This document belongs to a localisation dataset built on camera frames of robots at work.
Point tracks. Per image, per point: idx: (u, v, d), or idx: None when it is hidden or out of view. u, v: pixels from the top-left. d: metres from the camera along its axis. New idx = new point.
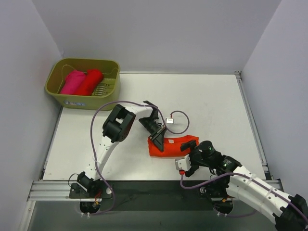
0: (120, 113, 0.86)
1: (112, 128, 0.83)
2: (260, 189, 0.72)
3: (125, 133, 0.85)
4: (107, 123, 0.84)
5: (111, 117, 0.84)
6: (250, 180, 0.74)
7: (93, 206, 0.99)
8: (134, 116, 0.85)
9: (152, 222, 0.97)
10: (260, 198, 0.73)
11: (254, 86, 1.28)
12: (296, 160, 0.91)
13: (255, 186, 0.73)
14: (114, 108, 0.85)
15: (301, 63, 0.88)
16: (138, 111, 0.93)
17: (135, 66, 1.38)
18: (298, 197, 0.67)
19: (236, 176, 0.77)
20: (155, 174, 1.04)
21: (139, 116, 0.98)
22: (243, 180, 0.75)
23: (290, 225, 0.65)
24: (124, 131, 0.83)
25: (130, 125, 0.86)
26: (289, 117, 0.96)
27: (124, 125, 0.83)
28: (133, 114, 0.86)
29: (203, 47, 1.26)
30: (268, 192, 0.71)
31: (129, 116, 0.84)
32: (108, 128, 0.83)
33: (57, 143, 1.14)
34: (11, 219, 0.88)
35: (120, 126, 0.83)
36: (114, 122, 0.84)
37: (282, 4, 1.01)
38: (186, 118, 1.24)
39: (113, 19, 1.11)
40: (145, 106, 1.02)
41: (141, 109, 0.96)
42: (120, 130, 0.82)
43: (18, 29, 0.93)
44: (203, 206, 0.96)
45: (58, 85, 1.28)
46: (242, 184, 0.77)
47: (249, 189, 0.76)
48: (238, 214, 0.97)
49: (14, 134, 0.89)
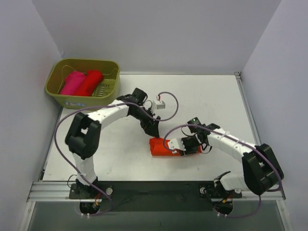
0: (83, 122, 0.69)
1: (75, 143, 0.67)
2: (230, 142, 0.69)
3: (92, 146, 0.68)
4: (69, 137, 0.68)
5: (73, 130, 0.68)
6: (220, 135, 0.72)
7: (93, 207, 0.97)
8: (100, 125, 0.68)
9: (151, 222, 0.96)
10: (232, 152, 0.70)
11: (253, 86, 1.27)
12: (296, 160, 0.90)
13: (226, 140, 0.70)
14: (73, 120, 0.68)
15: (300, 64, 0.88)
16: (106, 116, 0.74)
17: (135, 67, 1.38)
18: (263, 146, 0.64)
19: (211, 135, 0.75)
20: (155, 174, 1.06)
21: (110, 121, 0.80)
22: (216, 136, 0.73)
23: (252, 172, 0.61)
24: (90, 145, 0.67)
25: (97, 136, 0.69)
26: (289, 117, 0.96)
27: (90, 138, 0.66)
28: (98, 122, 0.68)
29: (203, 48, 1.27)
30: (236, 143, 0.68)
31: (93, 127, 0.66)
32: (71, 146, 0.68)
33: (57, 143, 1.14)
34: (11, 219, 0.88)
35: (84, 139, 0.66)
36: (77, 135, 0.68)
37: (282, 5, 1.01)
38: (172, 99, 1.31)
39: (113, 20, 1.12)
40: (117, 105, 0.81)
41: (112, 112, 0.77)
42: (85, 144, 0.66)
43: (18, 30, 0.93)
44: (204, 207, 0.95)
45: (58, 85, 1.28)
46: (216, 143, 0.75)
47: (223, 146, 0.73)
48: (241, 214, 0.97)
49: (14, 135, 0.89)
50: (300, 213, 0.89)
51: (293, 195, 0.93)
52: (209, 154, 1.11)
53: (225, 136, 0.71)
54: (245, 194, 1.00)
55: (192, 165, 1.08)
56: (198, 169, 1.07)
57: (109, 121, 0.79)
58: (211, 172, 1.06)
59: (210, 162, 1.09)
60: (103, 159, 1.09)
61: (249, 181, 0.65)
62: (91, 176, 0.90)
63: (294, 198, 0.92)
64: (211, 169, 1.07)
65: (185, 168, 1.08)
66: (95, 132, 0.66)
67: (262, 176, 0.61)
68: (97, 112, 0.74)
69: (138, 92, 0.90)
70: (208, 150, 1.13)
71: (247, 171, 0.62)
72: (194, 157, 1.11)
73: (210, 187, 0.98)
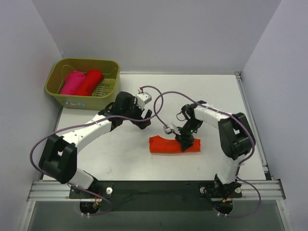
0: (57, 145, 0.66)
1: (50, 168, 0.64)
2: (211, 112, 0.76)
3: (68, 170, 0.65)
4: (43, 162, 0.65)
5: (46, 154, 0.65)
6: (204, 108, 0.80)
7: (93, 207, 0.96)
8: (75, 149, 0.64)
9: (151, 222, 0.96)
10: (212, 121, 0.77)
11: (253, 86, 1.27)
12: (296, 160, 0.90)
13: (208, 111, 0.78)
14: (46, 144, 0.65)
15: (300, 63, 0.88)
16: (84, 136, 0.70)
17: (135, 66, 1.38)
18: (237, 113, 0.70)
19: (198, 109, 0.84)
20: (155, 174, 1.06)
21: (92, 138, 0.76)
22: (201, 109, 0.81)
23: (226, 135, 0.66)
24: (66, 171, 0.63)
25: (73, 160, 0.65)
26: (289, 117, 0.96)
27: (64, 164, 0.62)
28: (72, 146, 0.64)
29: (203, 48, 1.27)
30: (216, 112, 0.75)
31: (66, 152, 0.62)
32: (47, 170, 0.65)
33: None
34: (11, 219, 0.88)
35: (59, 165, 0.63)
36: (52, 159, 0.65)
37: (282, 5, 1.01)
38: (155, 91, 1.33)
39: (113, 19, 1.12)
40: (97, 121, 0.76)
41: (91, 130, 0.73)
42: (59, 170, 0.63)
43: (18, 29, 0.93)
44: (204, 207, 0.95)
45: (58, 85, 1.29)
46: (202, 116, 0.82)
47: (207, 118, 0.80)
48: (240, 213, 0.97)
49: (14, 135, 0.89)
50: (300, 213, 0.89)
51: (293, 195, 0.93)
52: (209, 154, 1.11)
53: (208, 109, 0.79)
54: (245, 194, 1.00)
55: (192, 165, 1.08)
56: (198, 168, 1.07)
57: (90, 139, 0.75)
58: (211, 172, 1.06)
59: (210, 162, 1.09)
60: (103, 159, 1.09)
61: (225, 147, 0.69)
62: (85, 182, 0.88)
63: (294, 198, 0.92)
64: (211, 168, 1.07)
65: (185, 167, 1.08)
66: (69, 158, 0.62)
67: (233, 139, 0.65)
68: (74, 133, 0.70)
69: (121, 99, 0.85)
70: (208, 150, 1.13)
71: (223, 135, 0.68)
72: (194, 156, 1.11)
73: (210, 186, 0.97)
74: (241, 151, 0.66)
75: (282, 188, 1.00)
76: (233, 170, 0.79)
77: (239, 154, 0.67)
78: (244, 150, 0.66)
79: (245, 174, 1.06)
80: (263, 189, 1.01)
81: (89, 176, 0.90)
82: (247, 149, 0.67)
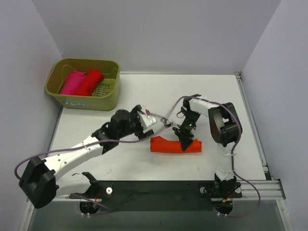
0: (37, 169, 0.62)
1: (28, 191, 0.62)
2: (204, 103, 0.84)
3: (44, 197, 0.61)
4: (22, 183, 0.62)
5: (26, 176, 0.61)
6: (198, 99, 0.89)
7: (93, 207, 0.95)
8: (53, 178, 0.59)
9: (151, 222, 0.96)
10: (204, 111, 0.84)
11: (253, 86, 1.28)
12: (296, 160, 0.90)
13: (201, 102, 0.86)
14: (28, 165, 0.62)
15: (300, 64, 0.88)
16: (68, 162, 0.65)
17: (135, 66, 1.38)
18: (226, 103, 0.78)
19: (192, 100, 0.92)
20: (155, 173, 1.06)
21: (80, 161, 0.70)
22: (195, 101, 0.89)
23: (214, 121, 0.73)
24: (42, 198, 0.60)
25: (51, 189, 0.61)
26: (288, 117, 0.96)
27: (39, 192, 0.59)
28: (50, 175, 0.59)
29: (203, 48, 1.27)
30: (208, 103, 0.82)
31: (43, 181, 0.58)
32: (24, 190, 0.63)
33: (57, 143, 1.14)
34: (11, 219, 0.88)
35: (35, 191, 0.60)
36: (31, 182, 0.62)
37: (282, 5, 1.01)
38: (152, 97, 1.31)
39: (113, 19, 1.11)
40: (86, 146, 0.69)
41: (77, 156, 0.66)
42: (35, 197, 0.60)
43: (18, 29, 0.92)
44: (204, 207, 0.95)
45: (58, 85, 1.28)
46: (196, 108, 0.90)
47: (201, 109, 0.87)
48: (240, 212, 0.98)
49: (14, 135, 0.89)
50: (300, 213, 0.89)
51: (293, 195, 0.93)
52: (209, 154, 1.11)
53: (202, 100, 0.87)
54: (245, 194, 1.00)
55: (192, 165, 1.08)
56: (198, 168, 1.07)
57: (76, 163, 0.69)
58: (211, 172, 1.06)
59: (210, 162, 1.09)
60: (103, 159, 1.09)
61: (214, 134, 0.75)
62: (83, 188, 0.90)
63: (294, 198, 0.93)
64: (211, 168, 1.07)
65: (185, 168, 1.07)
66: (44, 187, 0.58)
67: (221, 126, 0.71)
68: (57, 157, 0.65)
69: (115, 121, 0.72)
70: (208, 150, 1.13)
71: (211, 122, 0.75)
72: (194, 157, 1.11)
73: (210, 186, 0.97)
74: (228, 137, 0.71)
75: (282, 188, 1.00)
76: (227, 161, 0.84)
77: (227, 141, 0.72)
78: (231, 136, 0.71)
79: (245, 174, 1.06)
80: (263, 189, 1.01)
81: (87, 181, 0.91)
82: (235, 137, 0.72)
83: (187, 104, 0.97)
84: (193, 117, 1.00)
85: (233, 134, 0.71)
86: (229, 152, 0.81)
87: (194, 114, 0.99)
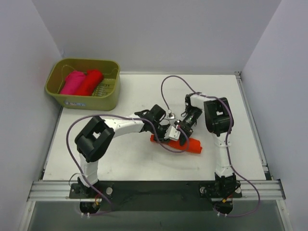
0: (98, 126, 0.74)
1: (84, 145, 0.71)
2: (201, 98, 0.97)
3: (100, 150, 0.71)
4: (80, 137, 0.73)
5: (86, 131, 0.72)
6: (198, 95, 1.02)
7: (93, 207, 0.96)
8: (112, 133, 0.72)
9: (151, 222, 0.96)
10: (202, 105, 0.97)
11: (253, 85, 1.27)
12: (296, 160, 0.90)
13: (199, 97, 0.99)
14: (90, 122, 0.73)
15: (300, 64, 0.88)
16: (120, 126, 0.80)
17: (135, 66, 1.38)
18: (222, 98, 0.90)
19: (192, 95, 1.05)
20: (155, 173, 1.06)
21: (123, 131, 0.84)
22: (193, 96, 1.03)
23: (210, 113, 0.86)
24: (97, 151, 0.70)
25: (107, 143, 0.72)
26: (288, 116, 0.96)
27: (98, 144, 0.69)
28: (112, 131, 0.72)
29: (202, 48, 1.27)
30: (205, 98, 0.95)
31: (105, 134, 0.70)
32: (81, 143, 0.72)
33: (63, 141, 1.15)
34: (11, 219, 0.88)
35: (94, 143, 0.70)
36: (88, 137, 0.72)
37: (283, 5, 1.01)
38: (152, 97, 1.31)
39: (113, 20, 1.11)
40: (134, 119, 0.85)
41: (126, 124, 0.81)
42: (92, 147, 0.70)
43: (18, 30, 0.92)
44: (204, 206, 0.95)
45: (58, 85, 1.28)
46: (195, 102, 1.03)
47: (198, 103, 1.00)
48: (241, 212, 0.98)
49: (14, 135, 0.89)
50: (300, 213, 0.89)
51: (293, 195, 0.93)
52: (209, 154, 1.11)
53: (201, 95, 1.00)
54: (245, 194, 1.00)
55: (192, 165, 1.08)
56: (198, 168, 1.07)
57: (120, 131, 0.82)
58: (211, 171, 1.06)
59: (210, 162, 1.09)
60: (103, 159, 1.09)
61: (208, 124, 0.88)
62: (93, 178, 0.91)
63: (294, 198, 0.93)
64: (211, 168, 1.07)
65: (185, 167, 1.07)
66: (106, 138, 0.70)
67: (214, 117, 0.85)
68: (113, 121, 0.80)
69: (157, 109, 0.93)
70: (208, 150, 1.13)
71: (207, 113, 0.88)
72: (194, 156, 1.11)
73: (210, 186, 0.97)
74: (220, 127, 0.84)
75: (282, 188, 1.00)
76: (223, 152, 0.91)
77: (219, 130, 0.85)
78: (223, 126, 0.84)
79: (245, 175, 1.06)
80: (263, 189, 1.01)
81: (97, 174, 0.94)
82: (226, 127, 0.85)
83: (189, 100, 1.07)
84: (195, 111, 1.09)
85: (225, 124, 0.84)
86: (223, 144, 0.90)
87: (196, 109, 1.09)
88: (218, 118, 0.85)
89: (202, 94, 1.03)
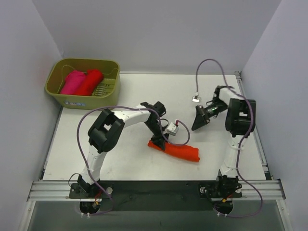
0: (108, 119, 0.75)
1: (97, 137, 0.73)
2: (231, 95, 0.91)
3: (112, 141, 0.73)
4: (92, 130, 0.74)
5: (97, 124, 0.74)
6: (228, 90, 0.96)
7: (93, 206, 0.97)
8: (123, 123, 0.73)
9: (152, 222, 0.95)
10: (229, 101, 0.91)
11: (253, 85, 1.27)
12: (296, 160, 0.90)
13: (230, 93, 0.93)
14: (100, 115, 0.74)
15: (300, 64, 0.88)
16: (129, 117, 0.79)
17: (135, 66, 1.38)
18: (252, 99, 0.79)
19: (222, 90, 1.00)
20: (155, 173, 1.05)
21: (131, 122, 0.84)
22: (224, 90, 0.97)
23: (231, 111, 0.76)
24: (110, 141, 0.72)
25: (119, 133, 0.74)
26: (288, 116, 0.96)
27: (111, 134, 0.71)
28: (122, 121, 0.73)
29: (203, 47, 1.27)
30: (235, 95, 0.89)
31: (116, 125, 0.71)
32: (94, 136, 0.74)
33: (63, 141, 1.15)
34: (11, 219, 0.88)
35: (107, 134, 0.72)
36: (100, 130, 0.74)
37: (282, 5, 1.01)
38: (152, 97, 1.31)
39: (113, 19, 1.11)
40: (140, 109, 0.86)
41: (134, 115, 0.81)
42: (106, 138, 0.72)
43: (18, 30, 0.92)
44: (203, 206, 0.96)
45: (59, 85, 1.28)
46: (224, 96, 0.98)
47: (227, 98, 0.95)
48: (241, 214, 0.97)
49: (14, 135, 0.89)
50: (300, 213, 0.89)
51: (293, 195, 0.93)
52: (209, 154, 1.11)
53: (232, 91, 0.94)
54: (245, 194, 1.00)
55: (192, 165, 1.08)
56: (198, 168, 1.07)
57: (129, 122, 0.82)
58: (211, 171, 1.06)
59: (210, 162, 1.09)
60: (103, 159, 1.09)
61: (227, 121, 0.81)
62: (96, 175, 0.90)
63: (294, 198, 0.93)
64: (211, 168, 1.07)
65: (185, 167, 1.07)
66: (118, 129, 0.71)
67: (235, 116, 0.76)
68: (122, 111, 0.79)
69: (159, 104, 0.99)
70: (208, 150, 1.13)
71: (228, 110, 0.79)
72: None
73: (210, 186, 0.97)
74: (238, 128, 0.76)
75: (282, 188, 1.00)
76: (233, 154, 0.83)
77: (236, 131, 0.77)
78: (242, 129, 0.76)
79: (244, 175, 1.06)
80: (263, 189, 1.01)
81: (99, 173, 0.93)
82: (244, 131, 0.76)
83: (218, 92, 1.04)
84: (221, 105, 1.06)
85: (244, 128, 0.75)
86: (235, 146, 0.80)
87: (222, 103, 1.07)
88: (239, 118, 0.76)
89: (234, 90, 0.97)
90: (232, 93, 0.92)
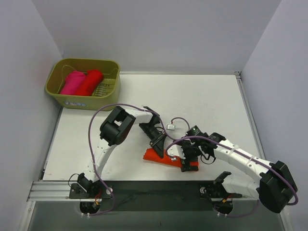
0: (119, 115, 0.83)
1: (109, 131, 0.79)
2: (241, 158, 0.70)
3: (123, 135, 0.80)
4: (105, 124, 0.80)
5: (111, 118, 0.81)
6: (235, 154, 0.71)
7: (93, 207, 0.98)
8: (133, 119, 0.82)
9: (151, 221, 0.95)
10: (235, 163, 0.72)
11: (253, 85, 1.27)
12: (297, 160, 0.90)
13: (237, 156, 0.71)
14: (114, 110, 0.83)
15: (300, 64, 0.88)
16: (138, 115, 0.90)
17: (135, 66, 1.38)
18: (277, 163, 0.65)
19: (218, 148, 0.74)
20: (155, 174, 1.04)
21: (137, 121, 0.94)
22: (225, 150, 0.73)
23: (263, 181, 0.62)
24: (122, 134, 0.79)
25: (128, 129, 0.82)
26: (288, 117, 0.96)
27: (123, 127, 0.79)
28: (133, 117, 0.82)
29: (202, 48, 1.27)
30: (249, 160, 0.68)
31: (128, 120, 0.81)
32: (106, 130, 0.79)
33: (63, 141, 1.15)
34: (11, 218, 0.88)
35: (119, 128, 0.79)
36: (112, 123, 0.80)
37: (282, 5, 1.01)
38: (152, 97, 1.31)
39: (112, 20, 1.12)
40: (145, 110, 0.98)
41: (141, 113, 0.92)
42: (118, 131, 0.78)
43: (18, 30, 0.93)
44: (204, 206, 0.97)
45: (58, 85, 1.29)
46: (224, 157, 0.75)
47: (232, 160, 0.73)
48: (246, 212, 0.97)
49: (14, 134, 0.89)
50: (301, 214, 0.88)
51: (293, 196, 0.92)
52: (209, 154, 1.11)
53: (229, 147, 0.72)
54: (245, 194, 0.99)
55: None
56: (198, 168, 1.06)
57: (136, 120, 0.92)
58: (211, 171, 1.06)
59: (210, 162, 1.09)
60: None
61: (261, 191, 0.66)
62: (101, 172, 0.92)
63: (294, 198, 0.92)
64: (211, 168, 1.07)
65: None
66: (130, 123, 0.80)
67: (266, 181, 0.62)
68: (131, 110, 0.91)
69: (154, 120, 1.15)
70: None
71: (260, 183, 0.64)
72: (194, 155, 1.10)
73: (210, 186, 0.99)
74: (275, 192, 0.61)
75: None
76: (236, 157, 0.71)
77: (277, 199, 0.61)
78: (281, 192, 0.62)
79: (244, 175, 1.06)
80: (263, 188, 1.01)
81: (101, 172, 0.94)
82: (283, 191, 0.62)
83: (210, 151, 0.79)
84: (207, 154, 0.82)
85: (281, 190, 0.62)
86: (229, 149, 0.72)
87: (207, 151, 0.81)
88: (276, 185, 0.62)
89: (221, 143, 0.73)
90: (242, 156, 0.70)
